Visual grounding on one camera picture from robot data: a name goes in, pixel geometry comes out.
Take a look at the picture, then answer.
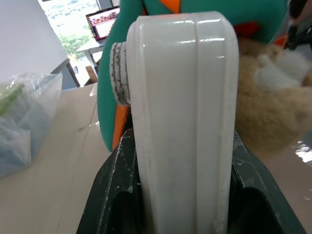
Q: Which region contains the open laptop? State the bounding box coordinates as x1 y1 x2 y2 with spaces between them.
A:
85 6 121 47

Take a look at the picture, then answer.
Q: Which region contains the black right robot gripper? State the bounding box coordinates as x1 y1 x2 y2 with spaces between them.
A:
285 0 312 51

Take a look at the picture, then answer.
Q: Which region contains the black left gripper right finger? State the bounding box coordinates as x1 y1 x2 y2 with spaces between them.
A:
228 129 308 234

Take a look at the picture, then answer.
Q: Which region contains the clear plastic bag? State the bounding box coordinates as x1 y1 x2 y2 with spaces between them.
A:
0 72 63 178

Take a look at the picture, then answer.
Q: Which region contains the grey desk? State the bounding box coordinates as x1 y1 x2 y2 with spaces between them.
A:
76 39 107 86

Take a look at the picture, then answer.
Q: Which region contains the teal orange plush toy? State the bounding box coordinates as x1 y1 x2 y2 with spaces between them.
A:
97 0 289 153

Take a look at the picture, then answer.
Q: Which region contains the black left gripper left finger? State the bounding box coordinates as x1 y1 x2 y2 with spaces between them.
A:
76 129 144 234

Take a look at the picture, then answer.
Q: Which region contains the tan plush toy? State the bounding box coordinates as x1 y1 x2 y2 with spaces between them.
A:
235 36 312 152

